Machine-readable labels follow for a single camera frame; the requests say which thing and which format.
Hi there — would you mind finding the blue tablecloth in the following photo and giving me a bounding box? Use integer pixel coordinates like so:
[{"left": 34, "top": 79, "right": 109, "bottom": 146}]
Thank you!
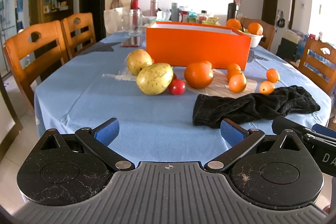
[{"left": 34, "top": 29, "right": 333, "bottom": 166}]

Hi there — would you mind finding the large orange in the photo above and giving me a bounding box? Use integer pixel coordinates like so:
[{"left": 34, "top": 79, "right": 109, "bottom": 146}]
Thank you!
[{"left": 184, "top": 62, "right": 214, "bottom": 89}]

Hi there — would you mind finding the far left wooden chair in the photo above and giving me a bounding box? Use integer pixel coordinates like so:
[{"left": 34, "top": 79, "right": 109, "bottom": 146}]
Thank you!
[{"left": 61, "top": 12, "right": 96, "bottom": 59}]

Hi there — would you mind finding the paper shopping bag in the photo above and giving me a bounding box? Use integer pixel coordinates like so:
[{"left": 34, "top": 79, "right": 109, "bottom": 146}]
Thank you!
[{"left": 104, "top": 0, "right": 131, "bottom": 36}]

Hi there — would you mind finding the white pill bottle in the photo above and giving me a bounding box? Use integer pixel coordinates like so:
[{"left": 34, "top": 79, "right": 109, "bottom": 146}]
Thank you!
[{"left": 197, "top": 10, "right": 208, "bottom": 24}]

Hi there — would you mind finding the glass mug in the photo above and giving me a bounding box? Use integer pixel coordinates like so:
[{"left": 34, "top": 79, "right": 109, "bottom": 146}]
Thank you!
[{"left": 121, "top": 9, "right": 143, "bottom": 36}]

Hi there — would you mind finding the small orange kumquat front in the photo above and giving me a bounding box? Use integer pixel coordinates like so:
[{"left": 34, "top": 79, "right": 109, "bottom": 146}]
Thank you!
[{"left": 228, "top": 73, "right": 247, "bottom": 93}]

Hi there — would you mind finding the orange in bowl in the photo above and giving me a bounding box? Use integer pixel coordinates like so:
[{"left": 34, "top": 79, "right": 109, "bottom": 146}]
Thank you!
[
  {"left": 226, "top": 18, "right": 242, "bottom": 30},
  {"left": 248, "top": 22, "right": 264, "bottom": 35}
]

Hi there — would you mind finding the small orange near cloth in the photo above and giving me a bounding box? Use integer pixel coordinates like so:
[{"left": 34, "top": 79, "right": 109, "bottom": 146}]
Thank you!
[{"left": 259, "top": 80, "right": 276, "bottom": 95}]

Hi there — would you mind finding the orange cardboard box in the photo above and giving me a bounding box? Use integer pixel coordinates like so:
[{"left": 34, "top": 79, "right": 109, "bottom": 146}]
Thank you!
[{"left": 146, "top": 21, "right": 251, "bottom": 70}]

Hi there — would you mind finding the pink thermos bottle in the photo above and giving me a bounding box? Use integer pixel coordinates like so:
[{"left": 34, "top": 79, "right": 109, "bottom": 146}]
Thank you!
[{"left": 150, "top": 0, "right": 158, "bottom": 16}]

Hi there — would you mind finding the yellow pear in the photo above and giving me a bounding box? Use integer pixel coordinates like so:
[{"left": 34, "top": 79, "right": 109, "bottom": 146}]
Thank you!
[
  {"left": 136, "top": 63, "right": 174, "bottom": 95},
  {"left": 126, "top": 49, "right": 153, "bottom": 76}
]

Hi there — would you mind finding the red lidded jar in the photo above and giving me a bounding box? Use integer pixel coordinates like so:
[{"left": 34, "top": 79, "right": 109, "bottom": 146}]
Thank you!
[{"left": 179, "top": 10, "right": 189, "bottom": 23}]

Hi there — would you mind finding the yellow green box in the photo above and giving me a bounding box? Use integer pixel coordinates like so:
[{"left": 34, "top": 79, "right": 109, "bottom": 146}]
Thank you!
[{"left": 206, "top": 17, "right": 220, "bottom": 26}]

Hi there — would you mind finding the grey bottle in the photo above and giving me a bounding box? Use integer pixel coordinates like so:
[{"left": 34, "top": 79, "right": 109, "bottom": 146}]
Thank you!
[{"left": 171, "top": 2, "right": 179, "bottom": 22}]

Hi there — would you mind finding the right wooden chair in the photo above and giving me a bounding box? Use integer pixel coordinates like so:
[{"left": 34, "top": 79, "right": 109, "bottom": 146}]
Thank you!
[{"left": 298, "top": 38, "right": 335, "bottom": 95}]

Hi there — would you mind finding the small orange behind front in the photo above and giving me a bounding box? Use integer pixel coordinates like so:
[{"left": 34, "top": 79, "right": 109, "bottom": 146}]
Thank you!
[{"left": 227, "top": 63, "right": 242, "bottom": 81}]

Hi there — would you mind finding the white fruit bowl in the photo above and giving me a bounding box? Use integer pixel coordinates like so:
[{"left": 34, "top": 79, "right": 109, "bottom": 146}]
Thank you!
[{"left": 243, "top": 32, "right": 264, "bottom": 48}]

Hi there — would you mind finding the black cloth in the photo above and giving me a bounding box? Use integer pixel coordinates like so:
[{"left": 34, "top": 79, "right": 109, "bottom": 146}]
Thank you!
[{"left": 193, "top": 85, "right": 321, "bottom": 128}]

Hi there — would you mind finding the near left wooden chair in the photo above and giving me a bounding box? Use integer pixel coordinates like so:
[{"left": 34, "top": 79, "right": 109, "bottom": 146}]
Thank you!
[{"left": 3, "top": 20, "right": 70, "bottom": 109}]

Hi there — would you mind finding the smartphone on table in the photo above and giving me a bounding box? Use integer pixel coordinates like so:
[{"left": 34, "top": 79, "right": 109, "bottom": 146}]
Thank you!
[{"left": 121, "top": 36, "right": 145, "bottom": 48}]

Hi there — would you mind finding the black thermos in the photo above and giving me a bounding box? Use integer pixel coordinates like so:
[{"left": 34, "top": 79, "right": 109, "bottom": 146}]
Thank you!
[{"left": 227, "top": 2, "right": 239, "bottom": 20}]

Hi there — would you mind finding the left orange in bowl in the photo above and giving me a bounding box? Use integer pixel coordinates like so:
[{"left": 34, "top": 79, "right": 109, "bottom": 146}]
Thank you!
[{"left": 226, "top": 18, "right": 242, "bottom": 30}]

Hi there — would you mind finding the tissue pack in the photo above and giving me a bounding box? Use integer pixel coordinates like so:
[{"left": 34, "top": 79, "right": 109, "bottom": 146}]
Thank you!
[{"left": 156, "top": 10, "right": 171, "bottom": 21}]

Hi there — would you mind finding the small orange far right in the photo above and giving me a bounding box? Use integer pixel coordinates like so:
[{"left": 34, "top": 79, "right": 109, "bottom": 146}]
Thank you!
[{"left": 266, "top": 68, "right": 280, "bottom": 83}]

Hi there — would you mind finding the right orange in bowl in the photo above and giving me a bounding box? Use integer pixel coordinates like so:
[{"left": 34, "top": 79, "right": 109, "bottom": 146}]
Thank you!
[{"left": 248, "top": 22, "right": 264, "bottom": 35}]

